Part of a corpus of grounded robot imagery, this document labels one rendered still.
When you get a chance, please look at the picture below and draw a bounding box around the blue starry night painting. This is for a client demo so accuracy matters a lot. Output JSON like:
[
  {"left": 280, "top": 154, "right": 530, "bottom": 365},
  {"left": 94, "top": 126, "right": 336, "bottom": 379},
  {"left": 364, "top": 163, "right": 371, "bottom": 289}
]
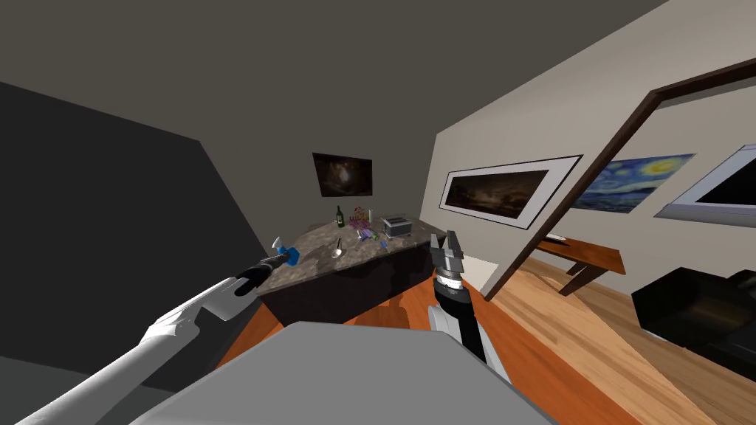
[{"left": 570, "top": 153, "right": 697, "bottom": 215}]

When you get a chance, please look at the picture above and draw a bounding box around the dark unframed wall picture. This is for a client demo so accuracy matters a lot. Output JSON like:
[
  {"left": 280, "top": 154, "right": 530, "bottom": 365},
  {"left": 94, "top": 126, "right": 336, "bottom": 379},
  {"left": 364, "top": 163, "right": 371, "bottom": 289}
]
[{"left": 312, "top": 152, "right": 374, "bottom": 198}]

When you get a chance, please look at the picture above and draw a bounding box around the white-framed landscape picture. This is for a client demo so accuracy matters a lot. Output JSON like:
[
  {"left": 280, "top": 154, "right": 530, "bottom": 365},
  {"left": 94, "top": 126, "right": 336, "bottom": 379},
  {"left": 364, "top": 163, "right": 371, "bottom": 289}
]
[{"left": 439, "top": 154, "right": 585, "bottom": 231}]

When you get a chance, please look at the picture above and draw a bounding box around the white-framed window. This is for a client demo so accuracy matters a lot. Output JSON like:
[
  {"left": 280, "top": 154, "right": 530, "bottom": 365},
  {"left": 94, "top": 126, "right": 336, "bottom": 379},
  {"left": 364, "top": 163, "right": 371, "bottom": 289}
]
[{"left": 654, "top": 143, "right": 756, "bottom": 229}]

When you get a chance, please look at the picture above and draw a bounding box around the black sofa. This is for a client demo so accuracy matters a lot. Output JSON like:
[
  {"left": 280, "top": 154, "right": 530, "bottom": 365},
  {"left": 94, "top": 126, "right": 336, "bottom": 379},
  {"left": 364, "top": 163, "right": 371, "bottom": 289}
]
[{"left": 630, "top": 266, "right": 756, "bottom": 384}]

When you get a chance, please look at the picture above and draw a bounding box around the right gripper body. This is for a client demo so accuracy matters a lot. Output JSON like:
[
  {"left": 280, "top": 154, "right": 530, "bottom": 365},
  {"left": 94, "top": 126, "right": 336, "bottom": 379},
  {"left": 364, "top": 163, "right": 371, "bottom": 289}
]
[{"left": 431, "top": 247, "right": 466, "bottom": 278}]

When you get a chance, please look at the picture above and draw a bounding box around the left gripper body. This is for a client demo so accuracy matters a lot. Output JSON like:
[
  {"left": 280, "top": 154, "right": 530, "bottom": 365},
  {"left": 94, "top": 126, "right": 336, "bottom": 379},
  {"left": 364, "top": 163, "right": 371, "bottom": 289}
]
[{"left": 262, "top": 251, "right": 293, "bottom": 272}]

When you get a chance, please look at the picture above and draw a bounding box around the blue spray bottle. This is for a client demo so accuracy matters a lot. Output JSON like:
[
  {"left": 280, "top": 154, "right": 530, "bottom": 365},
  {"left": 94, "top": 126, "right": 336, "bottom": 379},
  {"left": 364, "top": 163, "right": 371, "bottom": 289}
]
[{"left": 271, "top": 237, "right": 301, "bottom": 266}]

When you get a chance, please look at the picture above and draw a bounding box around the brown wooden table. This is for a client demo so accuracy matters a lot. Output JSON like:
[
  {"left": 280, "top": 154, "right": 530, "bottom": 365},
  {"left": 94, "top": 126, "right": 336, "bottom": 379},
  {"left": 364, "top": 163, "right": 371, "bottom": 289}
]
[{"left": 536, "top": 233, "right": 627, "bottom": 297}]

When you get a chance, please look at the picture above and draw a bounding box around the dark stone-topped kitchen island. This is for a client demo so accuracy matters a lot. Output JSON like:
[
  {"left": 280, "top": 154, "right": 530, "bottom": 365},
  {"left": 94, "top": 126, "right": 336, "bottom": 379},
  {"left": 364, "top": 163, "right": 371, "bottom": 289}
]
[{"left": 256, "top": 216, "right": 447, "bottom": 327}]

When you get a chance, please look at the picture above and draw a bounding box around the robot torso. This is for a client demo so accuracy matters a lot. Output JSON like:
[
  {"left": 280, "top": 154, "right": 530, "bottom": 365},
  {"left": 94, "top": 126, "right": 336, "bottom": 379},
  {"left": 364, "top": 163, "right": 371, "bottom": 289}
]
[{"left": 128, "top": 321, "right": 559, "bottom": 425}]

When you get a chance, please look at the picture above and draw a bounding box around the silver toaster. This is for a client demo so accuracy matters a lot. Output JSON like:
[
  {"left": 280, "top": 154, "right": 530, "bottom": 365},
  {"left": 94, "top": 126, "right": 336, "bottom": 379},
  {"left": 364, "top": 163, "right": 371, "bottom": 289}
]
[{"left": 381, "top": 216, "right": 413, "bottom": 239}]

